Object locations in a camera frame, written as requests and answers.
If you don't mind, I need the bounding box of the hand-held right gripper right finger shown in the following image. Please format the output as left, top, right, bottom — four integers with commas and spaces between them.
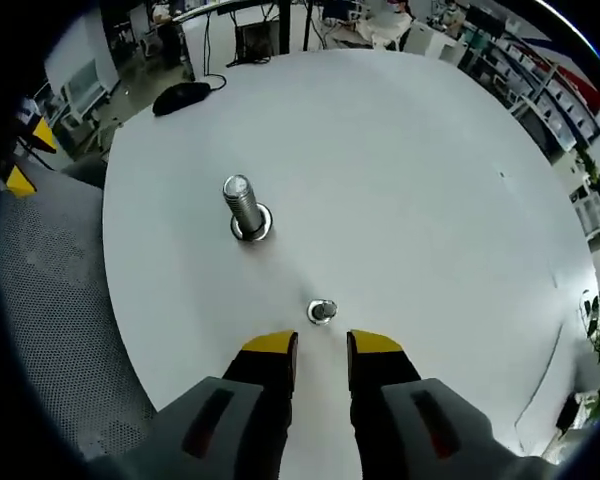
346, 328, 561, 480

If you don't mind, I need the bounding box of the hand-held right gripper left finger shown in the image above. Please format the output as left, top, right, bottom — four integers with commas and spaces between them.
92, 329, 300, 480

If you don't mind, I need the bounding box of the small steel threaded stud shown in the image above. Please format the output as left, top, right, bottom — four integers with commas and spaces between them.
306, 298, 340, 327

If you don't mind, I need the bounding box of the large steel threaded stud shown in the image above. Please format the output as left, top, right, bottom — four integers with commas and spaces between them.
222, 173, 274, 243

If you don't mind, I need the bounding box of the grey mesh office chair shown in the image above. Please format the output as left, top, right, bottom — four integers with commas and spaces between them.
0, 159, 157, 454

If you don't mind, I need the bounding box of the black computer mouse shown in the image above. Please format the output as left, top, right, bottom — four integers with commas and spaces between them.
151, 82, 213, 118

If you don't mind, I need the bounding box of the white paper sheet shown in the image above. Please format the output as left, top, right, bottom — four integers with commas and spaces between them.
514, 264, 600, 444

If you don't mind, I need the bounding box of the standing desk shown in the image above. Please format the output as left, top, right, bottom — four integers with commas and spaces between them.
172, 0, 294, 82

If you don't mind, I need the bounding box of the green plant on cabinet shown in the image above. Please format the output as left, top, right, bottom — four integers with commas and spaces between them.
576, 148, 600, 202

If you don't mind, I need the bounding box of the storage shelf with white bins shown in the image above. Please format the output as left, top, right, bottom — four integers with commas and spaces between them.
458, 9, 600, 154

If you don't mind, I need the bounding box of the black coiled cable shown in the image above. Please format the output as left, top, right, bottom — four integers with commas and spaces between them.
554, 392, 592, 432

